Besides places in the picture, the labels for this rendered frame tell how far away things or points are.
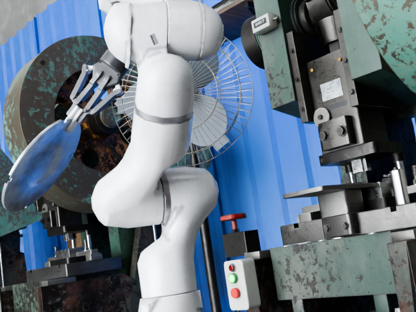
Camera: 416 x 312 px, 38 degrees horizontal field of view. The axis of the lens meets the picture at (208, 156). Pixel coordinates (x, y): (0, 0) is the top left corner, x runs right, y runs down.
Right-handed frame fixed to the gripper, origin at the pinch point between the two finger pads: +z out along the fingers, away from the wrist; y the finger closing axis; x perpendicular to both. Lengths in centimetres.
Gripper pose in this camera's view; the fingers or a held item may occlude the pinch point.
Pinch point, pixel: (73, 119)
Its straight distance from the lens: 159.8
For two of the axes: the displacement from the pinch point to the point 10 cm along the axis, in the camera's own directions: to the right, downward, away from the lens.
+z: -5.9, 8.1, -0.7
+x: -0.9, -1.5, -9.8
